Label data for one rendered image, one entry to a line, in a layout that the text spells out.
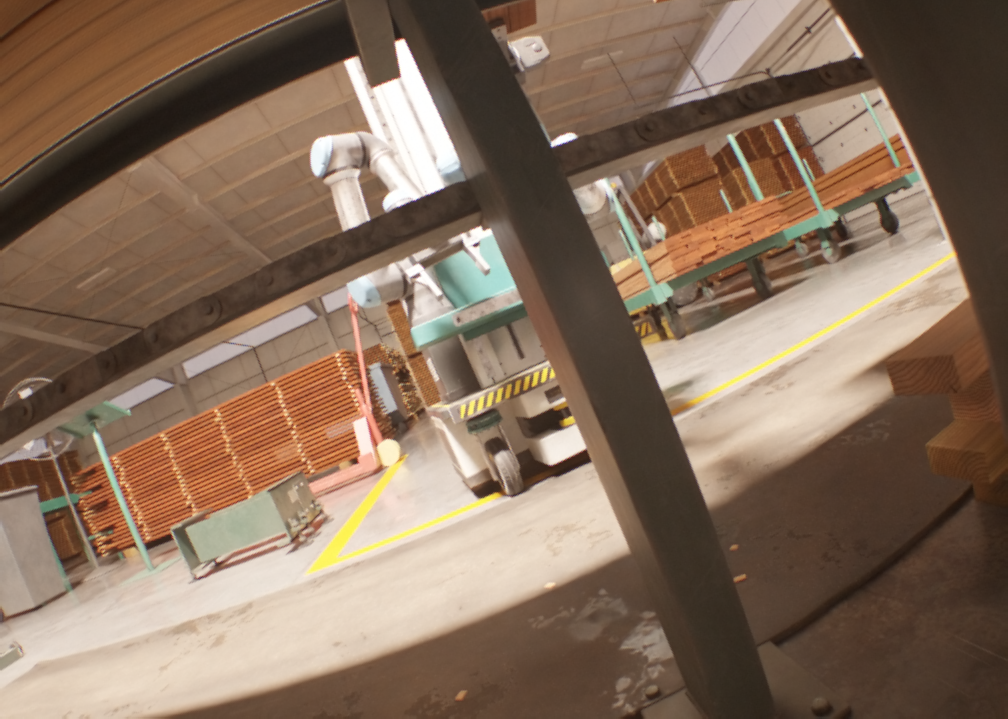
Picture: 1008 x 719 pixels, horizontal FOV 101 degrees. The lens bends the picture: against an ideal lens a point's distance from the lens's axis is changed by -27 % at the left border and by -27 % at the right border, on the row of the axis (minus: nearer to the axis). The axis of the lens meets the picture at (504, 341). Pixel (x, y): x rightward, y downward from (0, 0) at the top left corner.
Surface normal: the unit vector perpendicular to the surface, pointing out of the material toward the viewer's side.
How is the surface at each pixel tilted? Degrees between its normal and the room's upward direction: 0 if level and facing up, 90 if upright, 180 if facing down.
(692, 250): 90
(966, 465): 90
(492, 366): 90
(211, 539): 90
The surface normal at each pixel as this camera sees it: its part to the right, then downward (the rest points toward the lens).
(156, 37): 0.40, 0.91
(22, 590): 0.10, 0.00
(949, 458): -0.91, 0.40
